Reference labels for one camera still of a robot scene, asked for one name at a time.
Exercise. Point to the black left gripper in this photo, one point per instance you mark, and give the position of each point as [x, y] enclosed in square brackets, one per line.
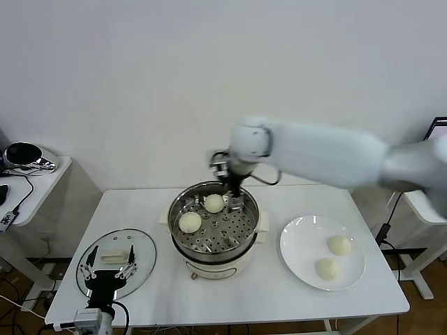
[103, 282]

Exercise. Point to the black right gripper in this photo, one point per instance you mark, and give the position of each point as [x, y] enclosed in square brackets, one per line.
[237, 179]

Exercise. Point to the white steamed baozi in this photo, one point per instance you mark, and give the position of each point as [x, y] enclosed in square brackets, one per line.
[213, 203]
[339, 245]
[190, 222]
[328, 268]

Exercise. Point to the round glass pot lid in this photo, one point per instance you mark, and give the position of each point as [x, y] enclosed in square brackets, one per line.
[139, 251]

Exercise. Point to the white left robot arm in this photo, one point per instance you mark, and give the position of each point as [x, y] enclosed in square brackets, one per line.
[106, 324]

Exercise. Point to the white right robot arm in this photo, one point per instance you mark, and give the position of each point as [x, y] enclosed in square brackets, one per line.
[314, 153]

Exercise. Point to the stainless steel steamer basket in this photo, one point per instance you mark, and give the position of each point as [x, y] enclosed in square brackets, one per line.
[223, 257]

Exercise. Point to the cream electric cooking pot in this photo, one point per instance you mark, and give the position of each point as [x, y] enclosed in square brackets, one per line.
[216, 274]

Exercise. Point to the white round plate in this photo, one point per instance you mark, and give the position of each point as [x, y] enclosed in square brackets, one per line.
[304, 244]

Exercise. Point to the white side table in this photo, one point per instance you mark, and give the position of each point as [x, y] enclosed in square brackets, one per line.
[38, 195]
[420, 267]

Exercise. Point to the small grey usb adapter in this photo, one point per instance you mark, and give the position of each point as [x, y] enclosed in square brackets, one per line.
[7, 220]

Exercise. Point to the black computer mouse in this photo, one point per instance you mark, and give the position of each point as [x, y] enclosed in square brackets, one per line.
[1, 195]

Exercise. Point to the white main table leg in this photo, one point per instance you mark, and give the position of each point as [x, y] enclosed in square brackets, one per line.
[330, 326]

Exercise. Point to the dark grey open laptop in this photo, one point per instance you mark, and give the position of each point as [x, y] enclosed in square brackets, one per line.
[440, 127]

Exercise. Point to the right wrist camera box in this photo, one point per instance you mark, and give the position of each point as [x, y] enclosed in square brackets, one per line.
[219, 164]

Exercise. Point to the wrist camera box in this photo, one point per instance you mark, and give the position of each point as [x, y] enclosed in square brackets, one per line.
[87, 318]
[219, 164]

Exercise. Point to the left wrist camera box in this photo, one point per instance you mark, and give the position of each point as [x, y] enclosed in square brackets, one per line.
[87, 318]

